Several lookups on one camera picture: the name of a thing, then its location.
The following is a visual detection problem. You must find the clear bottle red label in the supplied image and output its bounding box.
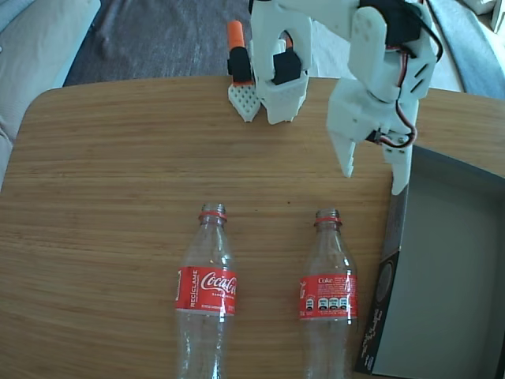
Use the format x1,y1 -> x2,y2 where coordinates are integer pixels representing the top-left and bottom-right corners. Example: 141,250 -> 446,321
174,203 -> 240,379
298,208 -> 360,379

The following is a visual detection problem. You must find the grey cardboard box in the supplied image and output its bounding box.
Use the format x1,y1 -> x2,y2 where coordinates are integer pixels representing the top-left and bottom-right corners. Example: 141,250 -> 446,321
353,144 -> 505,379

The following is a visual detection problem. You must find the grey-blue blanket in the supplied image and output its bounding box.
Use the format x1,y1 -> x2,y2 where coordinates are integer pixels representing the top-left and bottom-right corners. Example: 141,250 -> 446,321
428,0 -> 505,99

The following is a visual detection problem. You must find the white cushion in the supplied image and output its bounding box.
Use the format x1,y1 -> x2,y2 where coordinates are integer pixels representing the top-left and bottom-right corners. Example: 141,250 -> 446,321
309,19 -> 463,94

